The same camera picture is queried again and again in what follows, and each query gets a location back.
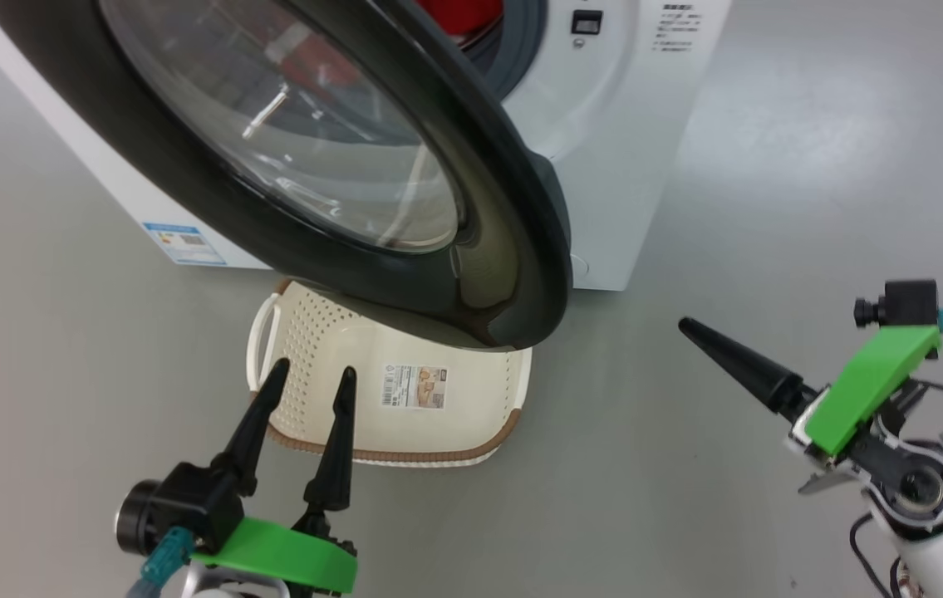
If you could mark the white front-load washing machine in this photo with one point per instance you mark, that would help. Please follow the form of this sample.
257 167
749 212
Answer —
645 166

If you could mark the teal left camera connector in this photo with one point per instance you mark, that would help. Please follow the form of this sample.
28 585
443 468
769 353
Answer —
165 556

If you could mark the cream perforated laundry basket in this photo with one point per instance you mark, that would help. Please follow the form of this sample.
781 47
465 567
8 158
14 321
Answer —
338 419

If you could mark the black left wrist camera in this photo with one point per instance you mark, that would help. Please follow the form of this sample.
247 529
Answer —
184 507

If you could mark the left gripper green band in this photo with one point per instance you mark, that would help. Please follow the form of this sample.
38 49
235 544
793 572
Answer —
288 561

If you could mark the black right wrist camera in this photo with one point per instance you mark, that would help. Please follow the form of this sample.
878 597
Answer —
907 303

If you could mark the blue energy label sticker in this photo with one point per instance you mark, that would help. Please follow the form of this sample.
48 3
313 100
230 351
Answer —
186 243

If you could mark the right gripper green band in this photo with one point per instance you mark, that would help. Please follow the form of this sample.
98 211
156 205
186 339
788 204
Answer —
870 390

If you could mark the red garment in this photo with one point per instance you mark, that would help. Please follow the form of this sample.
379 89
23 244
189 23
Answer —
454 12

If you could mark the basket product label sticker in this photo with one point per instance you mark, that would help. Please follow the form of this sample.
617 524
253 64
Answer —
415 387

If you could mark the black washing machine door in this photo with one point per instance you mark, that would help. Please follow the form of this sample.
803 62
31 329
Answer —
64 100

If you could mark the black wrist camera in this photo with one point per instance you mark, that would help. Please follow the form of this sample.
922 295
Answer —
184 507
907 303

